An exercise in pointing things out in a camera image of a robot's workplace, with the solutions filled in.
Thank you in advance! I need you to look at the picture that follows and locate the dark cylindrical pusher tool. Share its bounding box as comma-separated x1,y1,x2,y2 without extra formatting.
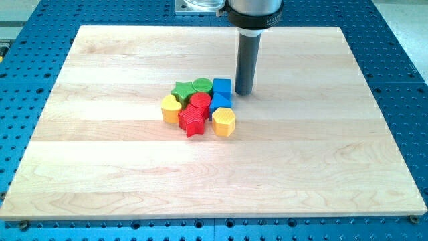
235,28,263,96

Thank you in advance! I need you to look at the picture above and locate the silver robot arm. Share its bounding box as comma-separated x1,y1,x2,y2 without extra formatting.
216,0,284,96

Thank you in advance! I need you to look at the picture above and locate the blue triangle block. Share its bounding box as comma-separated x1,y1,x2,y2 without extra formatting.
209,92,232,120

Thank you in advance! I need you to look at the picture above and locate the red star block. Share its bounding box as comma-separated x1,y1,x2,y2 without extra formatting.
178,104,205,137

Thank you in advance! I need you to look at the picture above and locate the wooden board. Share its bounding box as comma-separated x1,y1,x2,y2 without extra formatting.
1,25,427,220

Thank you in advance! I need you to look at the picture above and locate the metal base plate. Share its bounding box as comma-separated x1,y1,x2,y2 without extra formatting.
174,0,225,15

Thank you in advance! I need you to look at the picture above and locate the red cylinder block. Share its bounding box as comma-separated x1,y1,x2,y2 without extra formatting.
190,92,211,119

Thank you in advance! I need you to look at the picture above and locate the yellow hexagon block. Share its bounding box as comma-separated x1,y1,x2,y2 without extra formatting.
212,107,236,137

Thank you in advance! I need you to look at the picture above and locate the blue cube block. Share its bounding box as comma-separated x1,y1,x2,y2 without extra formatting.
213,78,232,100

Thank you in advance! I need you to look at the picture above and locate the yellow heart block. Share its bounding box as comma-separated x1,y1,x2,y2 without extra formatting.
161,94,182,123

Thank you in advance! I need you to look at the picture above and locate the green cylinder block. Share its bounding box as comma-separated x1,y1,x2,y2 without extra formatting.
192,78,213,96

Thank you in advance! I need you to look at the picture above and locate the green star block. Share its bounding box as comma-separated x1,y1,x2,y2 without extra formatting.
171,82,197,109

